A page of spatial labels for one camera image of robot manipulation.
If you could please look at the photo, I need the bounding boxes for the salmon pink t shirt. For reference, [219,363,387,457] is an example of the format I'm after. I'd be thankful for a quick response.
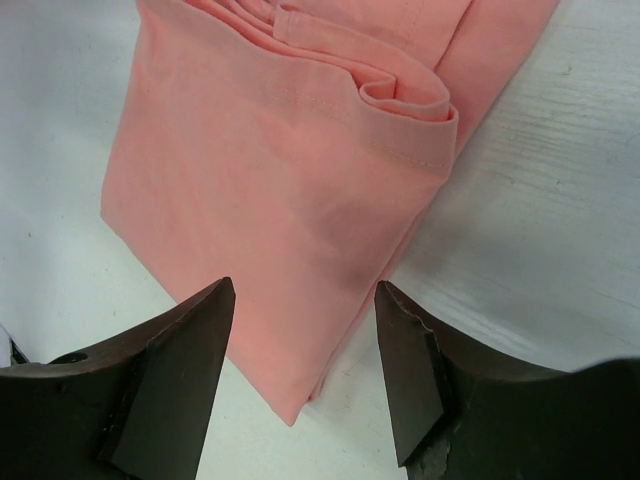
[101,1,556,424]

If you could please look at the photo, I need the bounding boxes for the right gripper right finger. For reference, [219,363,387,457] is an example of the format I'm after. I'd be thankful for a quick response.
[374,281,639,479]

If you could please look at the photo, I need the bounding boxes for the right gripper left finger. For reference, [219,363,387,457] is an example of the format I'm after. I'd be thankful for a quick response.
[1,278,236,480]

